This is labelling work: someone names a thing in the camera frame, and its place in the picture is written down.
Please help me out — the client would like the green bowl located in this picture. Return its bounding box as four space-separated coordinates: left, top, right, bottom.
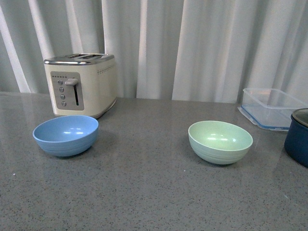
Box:
188 121 253 165

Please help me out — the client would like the blue bowl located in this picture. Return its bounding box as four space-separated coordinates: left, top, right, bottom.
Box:
32 115 99 157

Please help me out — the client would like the cream two-slot toaster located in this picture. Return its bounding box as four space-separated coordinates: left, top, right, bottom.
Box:
44 53 117 118

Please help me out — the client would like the white curtain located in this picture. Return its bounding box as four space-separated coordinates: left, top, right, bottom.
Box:
0 0 308 103

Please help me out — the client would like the clear container lid blue seal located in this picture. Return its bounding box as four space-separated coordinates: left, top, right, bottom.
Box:
238 105 292 131

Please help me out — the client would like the clear plastic container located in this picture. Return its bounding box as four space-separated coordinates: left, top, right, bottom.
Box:
242 88 308 128

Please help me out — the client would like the dark blue saucepan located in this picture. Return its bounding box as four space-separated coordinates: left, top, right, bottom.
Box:
284 116 308 167

